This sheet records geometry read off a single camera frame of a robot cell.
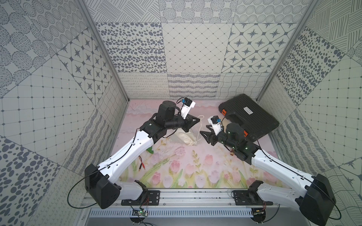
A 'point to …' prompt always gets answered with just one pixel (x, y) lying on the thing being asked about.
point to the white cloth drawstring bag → (187, 138)
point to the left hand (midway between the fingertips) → (198, 115)
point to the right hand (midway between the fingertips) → (204, 129)
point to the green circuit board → (142, 213)
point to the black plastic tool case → (256, 121)
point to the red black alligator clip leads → (142, 163)
